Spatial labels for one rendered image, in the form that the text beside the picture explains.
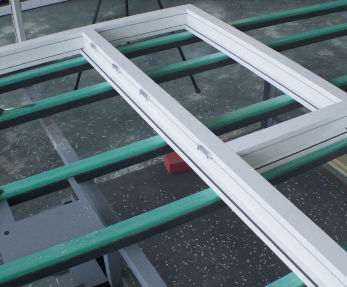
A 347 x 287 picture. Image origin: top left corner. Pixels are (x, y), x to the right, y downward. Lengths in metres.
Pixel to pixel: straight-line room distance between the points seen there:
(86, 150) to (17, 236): 1.73
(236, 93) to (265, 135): 2.10
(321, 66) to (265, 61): 2.19
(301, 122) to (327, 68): 2.52
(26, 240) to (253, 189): 0.47
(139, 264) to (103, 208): 0.19
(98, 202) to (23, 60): 0.73
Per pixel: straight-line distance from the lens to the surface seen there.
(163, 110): 1.23
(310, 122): 1.20
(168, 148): 1.24
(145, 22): 1.82
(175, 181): 1.54
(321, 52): 3.94
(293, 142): 1.18
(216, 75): 3.43
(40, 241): 1.02
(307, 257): 0.91
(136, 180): 1.55
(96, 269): 1.34
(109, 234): 0.99
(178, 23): 1.89
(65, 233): 1.02
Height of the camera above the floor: 1.56
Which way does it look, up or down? 34 degrees down
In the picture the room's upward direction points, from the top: 1 degrees counter-clockwise
